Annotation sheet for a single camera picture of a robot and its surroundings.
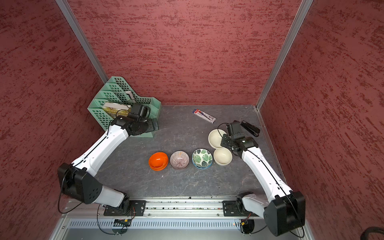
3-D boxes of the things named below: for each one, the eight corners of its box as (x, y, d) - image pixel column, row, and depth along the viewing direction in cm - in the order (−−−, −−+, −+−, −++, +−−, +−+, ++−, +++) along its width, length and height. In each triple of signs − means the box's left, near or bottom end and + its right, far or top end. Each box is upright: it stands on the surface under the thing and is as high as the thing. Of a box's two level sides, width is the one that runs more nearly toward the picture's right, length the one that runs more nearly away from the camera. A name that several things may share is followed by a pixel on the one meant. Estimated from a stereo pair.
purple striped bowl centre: (170, 170, 88) (168, 166, 83) (172, 155, 94) (170, 150, 89) (188, 170, 88) (188, 166, 83) (189, 155, 95) (189, 150, 89)
